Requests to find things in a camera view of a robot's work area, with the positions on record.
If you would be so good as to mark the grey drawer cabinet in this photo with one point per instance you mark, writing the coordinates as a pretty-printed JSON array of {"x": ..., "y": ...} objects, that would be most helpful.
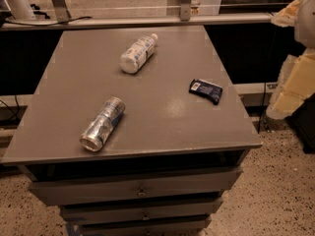
[{"x": 46, "y": 145}]

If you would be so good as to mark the dark blue snack packet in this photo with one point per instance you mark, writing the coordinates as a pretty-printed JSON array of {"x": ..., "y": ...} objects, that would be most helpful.
[{"x": 207, "y": 90}]

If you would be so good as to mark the grey drawer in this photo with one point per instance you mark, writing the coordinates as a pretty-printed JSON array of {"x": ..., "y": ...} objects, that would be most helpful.
[
  {"x": 146, "y": 228},
  {"x": 135, "y": 186},
  {"x": 142, "y": 211}
]

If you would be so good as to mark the top grey drawer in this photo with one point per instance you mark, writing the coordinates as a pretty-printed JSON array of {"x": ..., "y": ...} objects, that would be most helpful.
[{"x": 135, "y": 186}]

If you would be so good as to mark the bottom grey drawer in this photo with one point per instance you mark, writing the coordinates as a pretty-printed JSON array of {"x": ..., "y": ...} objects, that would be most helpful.
[{"x": 146, "y": 228}]

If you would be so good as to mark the metal frame rail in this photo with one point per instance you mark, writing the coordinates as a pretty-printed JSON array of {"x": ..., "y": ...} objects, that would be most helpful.
[{"x": 86, "y": 23}]

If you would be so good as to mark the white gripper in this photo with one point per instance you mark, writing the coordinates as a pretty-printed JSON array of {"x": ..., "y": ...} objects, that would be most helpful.
[{"x": 305, "y": 20}]

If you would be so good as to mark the silver blue drink can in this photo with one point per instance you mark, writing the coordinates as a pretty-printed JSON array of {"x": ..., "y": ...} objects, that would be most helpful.
[{"x": 99, "y": 130}]

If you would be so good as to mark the middle grey drawer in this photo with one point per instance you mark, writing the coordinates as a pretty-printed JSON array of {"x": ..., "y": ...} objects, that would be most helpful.
[{"x": 142, "y": 211}]

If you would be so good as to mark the clear plastic water bottle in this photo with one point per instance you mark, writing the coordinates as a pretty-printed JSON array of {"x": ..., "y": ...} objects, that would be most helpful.
[{"x": 138, "y": 53}]

